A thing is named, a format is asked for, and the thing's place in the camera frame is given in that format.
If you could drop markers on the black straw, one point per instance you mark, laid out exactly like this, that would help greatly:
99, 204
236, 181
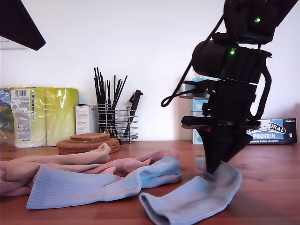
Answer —
114, 89
122, 89
102, 93
118, 92
99, 86
108, 93

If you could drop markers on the round cork trivet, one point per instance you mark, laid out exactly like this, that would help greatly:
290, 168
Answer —
116, 150
63, 144

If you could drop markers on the white light switch plate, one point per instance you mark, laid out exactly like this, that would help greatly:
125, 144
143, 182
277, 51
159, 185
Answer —
7, 45

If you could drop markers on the grey cloud tissue box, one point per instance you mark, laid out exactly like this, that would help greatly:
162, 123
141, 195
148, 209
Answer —
195, 138

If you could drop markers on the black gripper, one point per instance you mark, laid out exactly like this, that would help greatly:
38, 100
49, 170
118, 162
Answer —
232, 103

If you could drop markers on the light blue ribbed sock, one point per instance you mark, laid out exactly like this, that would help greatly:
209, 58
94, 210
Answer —
187, 199
70, 187

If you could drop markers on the square cork coaster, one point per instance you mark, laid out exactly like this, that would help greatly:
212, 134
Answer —
93, 135
77, 139

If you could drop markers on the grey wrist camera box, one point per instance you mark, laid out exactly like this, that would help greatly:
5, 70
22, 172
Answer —
187, 95

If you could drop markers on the small white carton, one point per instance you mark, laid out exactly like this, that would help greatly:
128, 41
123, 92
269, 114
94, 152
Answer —
82, 119

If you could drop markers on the black protein bar box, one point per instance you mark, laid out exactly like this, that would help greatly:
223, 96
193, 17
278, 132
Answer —
281, 136

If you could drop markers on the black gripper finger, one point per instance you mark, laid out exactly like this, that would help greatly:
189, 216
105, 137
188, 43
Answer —
16, 23

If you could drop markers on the yellow-green kitchen roll pack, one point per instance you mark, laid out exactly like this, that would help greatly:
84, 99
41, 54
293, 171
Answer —
58, 112

